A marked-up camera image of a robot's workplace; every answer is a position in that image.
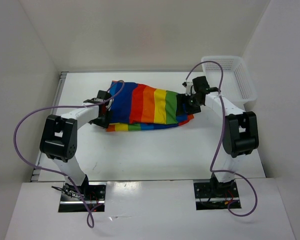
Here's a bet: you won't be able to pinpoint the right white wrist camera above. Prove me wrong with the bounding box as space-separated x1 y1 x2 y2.
182 81 196 96

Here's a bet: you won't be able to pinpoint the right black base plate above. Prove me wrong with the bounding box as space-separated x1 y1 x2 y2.
193 180 242 211

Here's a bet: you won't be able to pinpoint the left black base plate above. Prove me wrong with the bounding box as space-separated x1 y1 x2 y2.
53 181 107 213

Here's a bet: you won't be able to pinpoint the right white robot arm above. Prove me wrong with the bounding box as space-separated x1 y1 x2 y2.
176 76 259 197

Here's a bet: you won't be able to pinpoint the white plastic basket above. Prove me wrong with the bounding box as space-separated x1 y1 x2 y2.
201 55 257 104

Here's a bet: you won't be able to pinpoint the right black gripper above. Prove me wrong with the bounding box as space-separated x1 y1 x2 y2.
176 92 203 116

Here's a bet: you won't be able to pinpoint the rainbow striped shorts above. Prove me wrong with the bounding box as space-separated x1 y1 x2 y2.
106 81 194 132

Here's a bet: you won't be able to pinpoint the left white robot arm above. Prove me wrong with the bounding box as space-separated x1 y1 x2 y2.
39 90 114 200

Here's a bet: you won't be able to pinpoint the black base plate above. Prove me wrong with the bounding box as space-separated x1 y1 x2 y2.
193 180 242 211
53 181 107 213

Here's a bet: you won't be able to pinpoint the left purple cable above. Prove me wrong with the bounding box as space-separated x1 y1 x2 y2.
13 79 126 229

